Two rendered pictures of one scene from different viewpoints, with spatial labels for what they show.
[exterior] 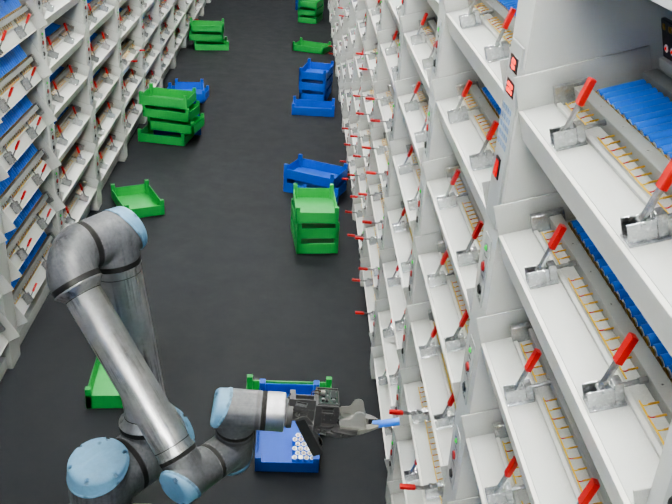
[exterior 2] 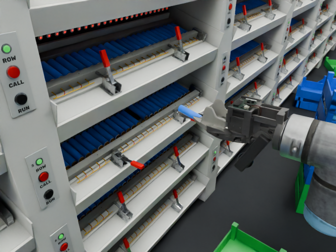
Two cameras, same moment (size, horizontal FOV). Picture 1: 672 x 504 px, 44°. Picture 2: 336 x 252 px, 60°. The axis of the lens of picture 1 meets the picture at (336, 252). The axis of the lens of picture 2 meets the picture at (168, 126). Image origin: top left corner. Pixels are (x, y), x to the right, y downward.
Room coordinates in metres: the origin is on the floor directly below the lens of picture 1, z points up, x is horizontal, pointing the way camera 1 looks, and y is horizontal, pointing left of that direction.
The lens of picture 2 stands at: (2.07, 0.23, 0.95)
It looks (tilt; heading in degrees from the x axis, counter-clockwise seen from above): 31 degrees down; 220
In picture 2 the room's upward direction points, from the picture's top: straight up
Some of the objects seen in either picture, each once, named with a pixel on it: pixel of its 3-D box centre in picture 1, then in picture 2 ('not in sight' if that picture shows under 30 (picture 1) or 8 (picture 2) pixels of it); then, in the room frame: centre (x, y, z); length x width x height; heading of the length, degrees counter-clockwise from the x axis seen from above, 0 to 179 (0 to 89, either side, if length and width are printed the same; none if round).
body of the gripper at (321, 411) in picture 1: (313, 411); (256, 123); (1.53, 0.03, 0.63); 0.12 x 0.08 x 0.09; 94
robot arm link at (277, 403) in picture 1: (277, 410); (295, 137); (1.53, 0.11, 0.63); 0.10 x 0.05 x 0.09; 4
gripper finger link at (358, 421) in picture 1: (359, 421); (217, 110); (1.52, -0.08, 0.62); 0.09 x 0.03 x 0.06; 89
